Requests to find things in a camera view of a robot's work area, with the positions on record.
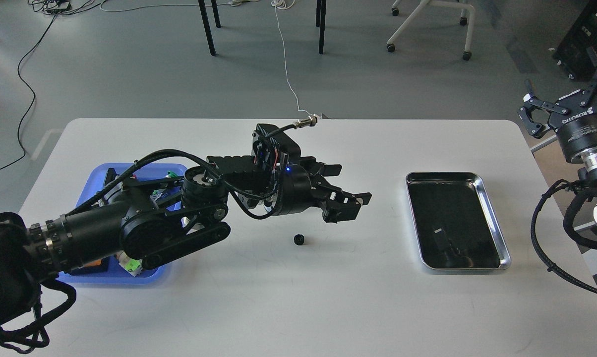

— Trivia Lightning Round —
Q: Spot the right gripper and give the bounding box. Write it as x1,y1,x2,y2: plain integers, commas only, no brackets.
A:
517,46,597,165

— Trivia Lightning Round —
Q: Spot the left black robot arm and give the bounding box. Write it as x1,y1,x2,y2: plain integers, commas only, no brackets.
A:
0,115,372,354

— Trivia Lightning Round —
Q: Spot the black table leg right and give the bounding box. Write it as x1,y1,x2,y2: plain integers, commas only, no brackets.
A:
315,0,327,55

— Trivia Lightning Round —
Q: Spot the black table leg left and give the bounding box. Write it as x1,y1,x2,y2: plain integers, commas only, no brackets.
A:
197,0,221,56

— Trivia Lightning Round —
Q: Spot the metal tray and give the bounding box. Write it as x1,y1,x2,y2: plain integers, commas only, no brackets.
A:
406,172,512,272

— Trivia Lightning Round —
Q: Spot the white floor cable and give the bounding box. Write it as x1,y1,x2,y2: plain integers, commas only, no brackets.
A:
271,0,325,119

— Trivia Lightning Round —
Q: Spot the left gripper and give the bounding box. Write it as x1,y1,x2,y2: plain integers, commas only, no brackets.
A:
269,157,372,223

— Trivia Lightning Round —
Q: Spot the white chair base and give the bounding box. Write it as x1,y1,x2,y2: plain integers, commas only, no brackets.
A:
385,0,478,63

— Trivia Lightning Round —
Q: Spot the orange button enclosure box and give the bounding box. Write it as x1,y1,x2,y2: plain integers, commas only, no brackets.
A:
83,258,107,269

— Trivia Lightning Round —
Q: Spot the green push button switch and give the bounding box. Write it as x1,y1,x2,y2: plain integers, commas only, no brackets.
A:
151,171,178,201

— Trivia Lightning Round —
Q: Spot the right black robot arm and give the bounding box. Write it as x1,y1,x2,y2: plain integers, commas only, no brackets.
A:
517,47,597,294

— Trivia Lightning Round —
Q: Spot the light green selector switch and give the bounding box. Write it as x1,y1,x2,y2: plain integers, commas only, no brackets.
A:
115,251,143,277

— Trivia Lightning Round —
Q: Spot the black table leg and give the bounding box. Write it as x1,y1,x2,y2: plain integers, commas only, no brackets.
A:
315,0,327,55
197,0,221,56

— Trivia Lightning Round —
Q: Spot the black equipment case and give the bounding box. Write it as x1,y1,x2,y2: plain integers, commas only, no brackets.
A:
553,0,597,81

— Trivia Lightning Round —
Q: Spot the blue plastic tray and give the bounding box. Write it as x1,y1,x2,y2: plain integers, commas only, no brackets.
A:
58,163,186,285

